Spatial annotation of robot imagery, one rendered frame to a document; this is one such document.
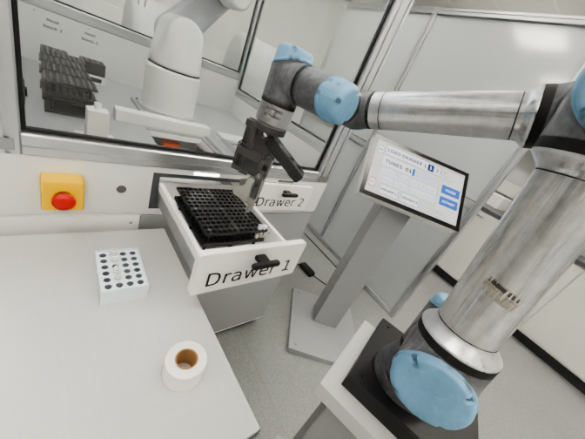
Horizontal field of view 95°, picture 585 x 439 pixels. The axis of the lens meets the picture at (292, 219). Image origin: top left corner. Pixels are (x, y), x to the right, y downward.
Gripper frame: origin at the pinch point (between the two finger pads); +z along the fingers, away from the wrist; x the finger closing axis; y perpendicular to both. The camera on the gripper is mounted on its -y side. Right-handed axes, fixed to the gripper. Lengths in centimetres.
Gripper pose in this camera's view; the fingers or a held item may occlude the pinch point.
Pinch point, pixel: (252, 205)
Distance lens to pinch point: 68.4
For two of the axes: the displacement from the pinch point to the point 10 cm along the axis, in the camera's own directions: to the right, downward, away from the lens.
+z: -3.7, 8.2, 4.3
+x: -0.9, 4.3, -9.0
